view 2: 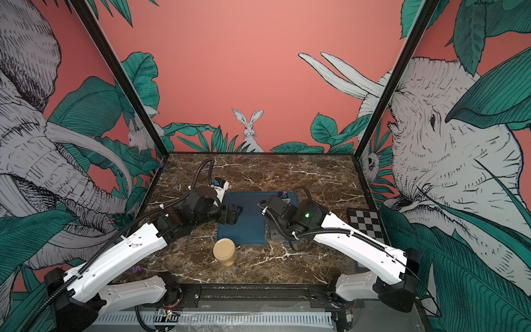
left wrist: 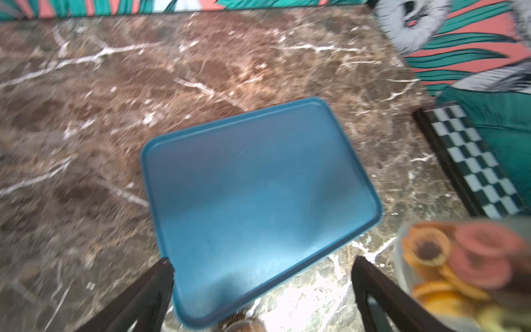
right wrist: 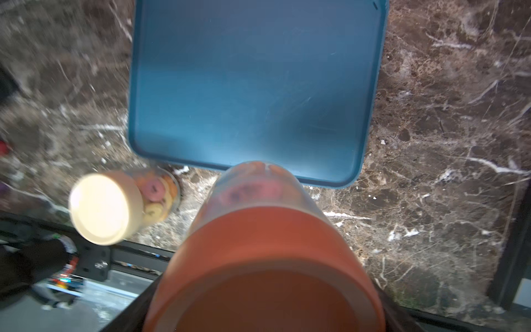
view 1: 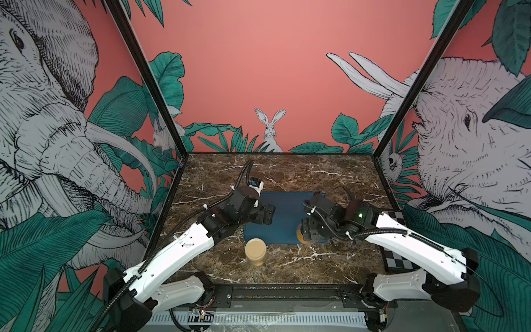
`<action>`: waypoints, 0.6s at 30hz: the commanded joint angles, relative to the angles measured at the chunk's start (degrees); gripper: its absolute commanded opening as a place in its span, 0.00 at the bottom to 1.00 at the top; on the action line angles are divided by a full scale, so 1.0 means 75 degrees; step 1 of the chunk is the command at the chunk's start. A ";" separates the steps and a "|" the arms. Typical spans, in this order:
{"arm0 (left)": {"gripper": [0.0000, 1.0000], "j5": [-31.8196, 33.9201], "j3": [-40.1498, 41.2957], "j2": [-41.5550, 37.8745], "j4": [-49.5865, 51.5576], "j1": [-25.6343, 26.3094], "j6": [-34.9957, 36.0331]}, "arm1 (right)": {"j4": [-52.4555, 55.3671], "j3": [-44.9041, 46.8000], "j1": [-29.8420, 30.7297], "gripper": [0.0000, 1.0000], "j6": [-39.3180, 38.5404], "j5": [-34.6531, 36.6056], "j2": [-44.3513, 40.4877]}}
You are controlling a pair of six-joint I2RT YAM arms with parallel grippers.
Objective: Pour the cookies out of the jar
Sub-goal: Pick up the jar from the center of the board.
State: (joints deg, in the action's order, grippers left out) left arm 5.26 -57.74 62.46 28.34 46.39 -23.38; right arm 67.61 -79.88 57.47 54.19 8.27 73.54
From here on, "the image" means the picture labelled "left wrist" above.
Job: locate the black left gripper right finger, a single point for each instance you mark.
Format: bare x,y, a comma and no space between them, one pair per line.
380,300

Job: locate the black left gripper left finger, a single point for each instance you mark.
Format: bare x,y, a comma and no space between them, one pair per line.
142,306

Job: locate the clear jar of cookies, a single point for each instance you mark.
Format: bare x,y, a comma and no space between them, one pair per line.
492,293

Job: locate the teal rectangular tray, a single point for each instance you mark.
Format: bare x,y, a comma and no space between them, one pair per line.
243,204

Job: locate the black white checkerboard plate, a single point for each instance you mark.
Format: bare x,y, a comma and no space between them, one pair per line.
477,176

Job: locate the pink ring cookie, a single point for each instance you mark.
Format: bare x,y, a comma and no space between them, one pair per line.
488,239

